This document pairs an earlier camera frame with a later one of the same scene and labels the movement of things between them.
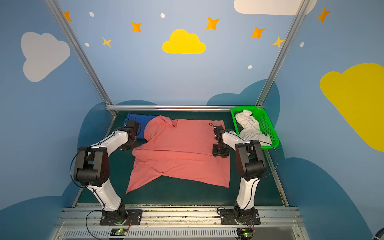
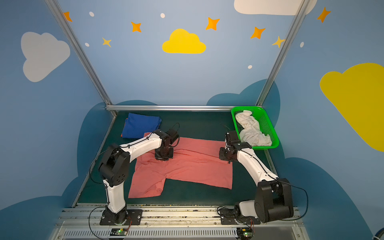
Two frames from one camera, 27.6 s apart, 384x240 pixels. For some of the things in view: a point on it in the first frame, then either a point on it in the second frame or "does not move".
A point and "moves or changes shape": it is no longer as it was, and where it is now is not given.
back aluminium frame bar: [169, 108] does not move
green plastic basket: [266, 125] does not move
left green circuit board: [118, 231] does not move
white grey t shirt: [251, 131] does not move
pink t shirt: [184, 150] moves or changes shape
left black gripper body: [129, 144] -> [164, 154]
